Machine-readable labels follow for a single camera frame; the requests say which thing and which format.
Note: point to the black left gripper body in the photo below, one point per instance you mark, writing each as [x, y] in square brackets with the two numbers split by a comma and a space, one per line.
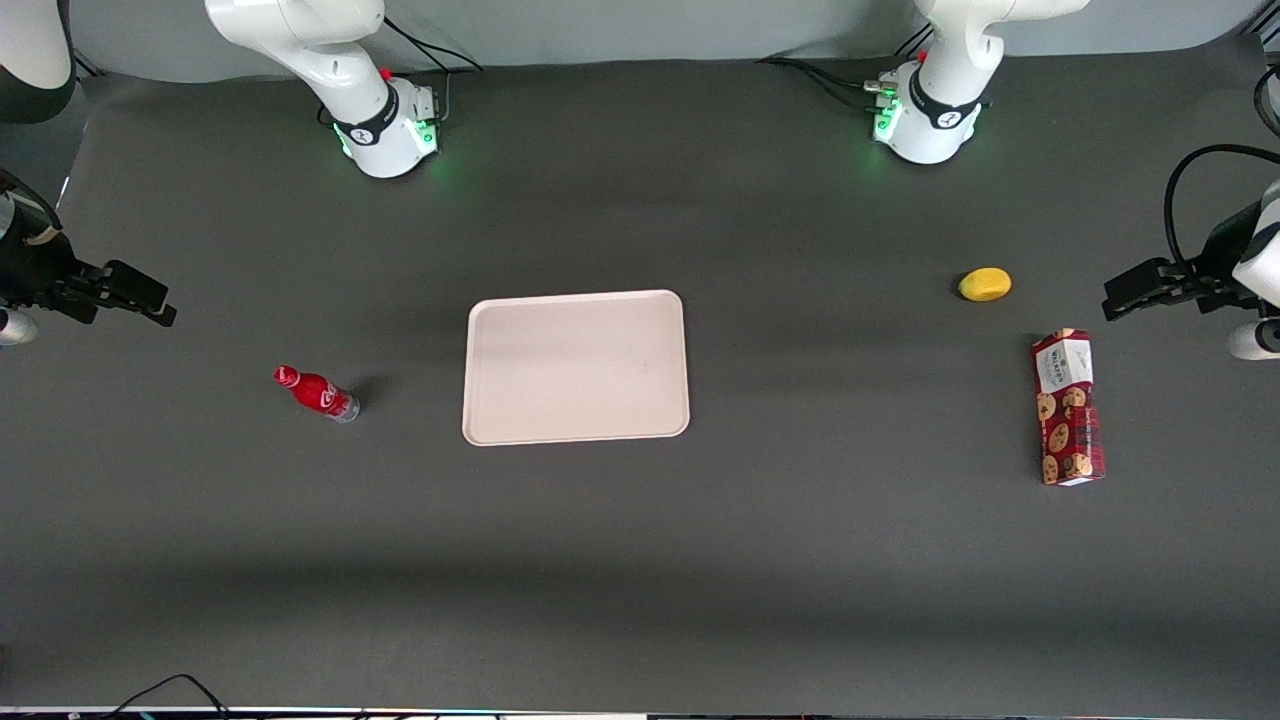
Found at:
[1212, 262]

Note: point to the yellow lemon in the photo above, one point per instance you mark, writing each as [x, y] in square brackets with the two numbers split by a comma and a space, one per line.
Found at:
[985, 284]

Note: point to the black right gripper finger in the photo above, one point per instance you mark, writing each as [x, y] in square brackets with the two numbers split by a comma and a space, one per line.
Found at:
[135, 281]
[145, 309]

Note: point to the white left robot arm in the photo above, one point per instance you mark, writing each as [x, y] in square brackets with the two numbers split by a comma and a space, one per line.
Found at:
[945, 90]

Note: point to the beige plastic tray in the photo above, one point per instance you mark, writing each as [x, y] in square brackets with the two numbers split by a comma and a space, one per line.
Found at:
[575, 367]

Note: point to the red cookie box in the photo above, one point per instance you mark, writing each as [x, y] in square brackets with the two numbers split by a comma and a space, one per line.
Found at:
[1068, 410]

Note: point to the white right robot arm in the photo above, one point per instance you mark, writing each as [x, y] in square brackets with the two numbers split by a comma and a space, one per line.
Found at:
[330, 60]

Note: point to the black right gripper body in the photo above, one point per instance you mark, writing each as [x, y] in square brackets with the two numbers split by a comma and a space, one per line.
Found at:
[30, 270]

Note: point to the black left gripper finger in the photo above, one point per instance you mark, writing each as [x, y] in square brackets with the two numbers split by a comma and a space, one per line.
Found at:
[1150, 303]
[1140, 275]

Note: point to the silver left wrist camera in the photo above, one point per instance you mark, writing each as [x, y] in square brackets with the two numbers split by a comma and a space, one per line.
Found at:
[1255, 341]

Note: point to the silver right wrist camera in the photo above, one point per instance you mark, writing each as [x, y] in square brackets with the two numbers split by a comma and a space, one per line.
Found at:
[14, 327]

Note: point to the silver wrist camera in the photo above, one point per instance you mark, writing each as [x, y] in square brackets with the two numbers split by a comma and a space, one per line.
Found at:
[14, 327]
[1255, 341]

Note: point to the red coke bottle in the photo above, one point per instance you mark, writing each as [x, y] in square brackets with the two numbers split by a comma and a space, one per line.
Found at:
[317, 393]

